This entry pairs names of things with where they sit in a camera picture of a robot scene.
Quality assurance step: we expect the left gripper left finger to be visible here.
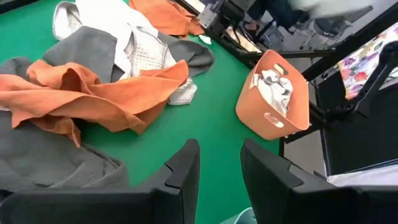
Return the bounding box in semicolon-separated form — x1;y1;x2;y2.
0;138;201;224

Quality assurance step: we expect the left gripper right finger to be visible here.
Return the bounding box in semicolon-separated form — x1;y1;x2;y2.
241;139;398;224

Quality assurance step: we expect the orange plastic basket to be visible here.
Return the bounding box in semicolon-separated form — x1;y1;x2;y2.
234;49;311;141

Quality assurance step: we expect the white grey fabric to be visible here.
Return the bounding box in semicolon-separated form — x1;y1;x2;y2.
326;164;398;188

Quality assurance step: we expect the plain white towel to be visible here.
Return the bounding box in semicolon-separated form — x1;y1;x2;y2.
74;0;160;80

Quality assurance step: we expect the dark grey waffle towel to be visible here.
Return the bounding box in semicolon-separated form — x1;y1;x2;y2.
42;26;216;84

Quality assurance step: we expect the teal plastic basket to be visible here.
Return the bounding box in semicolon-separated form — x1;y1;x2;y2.
219;206;258;224

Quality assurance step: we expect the floral patterned fabric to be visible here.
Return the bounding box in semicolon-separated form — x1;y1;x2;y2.
336;21;398;101

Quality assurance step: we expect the white plaid towel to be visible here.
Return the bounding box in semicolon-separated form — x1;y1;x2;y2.
249;68;294;119

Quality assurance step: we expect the light grey waffle towel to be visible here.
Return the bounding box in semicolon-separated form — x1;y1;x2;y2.
52;0;198;106

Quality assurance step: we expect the orange towel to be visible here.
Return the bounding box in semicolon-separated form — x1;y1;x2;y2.
0;58;190;149
128;0;205;39

